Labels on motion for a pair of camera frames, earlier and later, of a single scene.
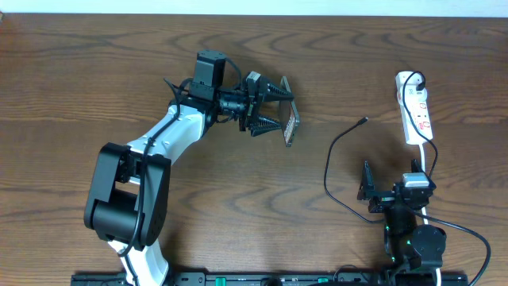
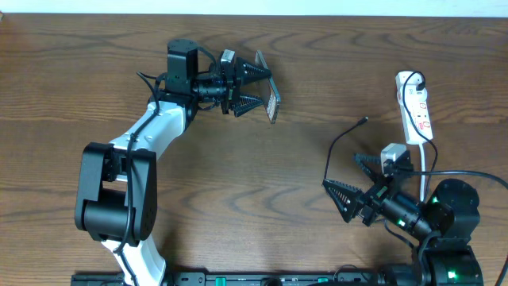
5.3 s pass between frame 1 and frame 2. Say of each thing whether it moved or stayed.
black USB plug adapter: stayed
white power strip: stayed
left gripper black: moved
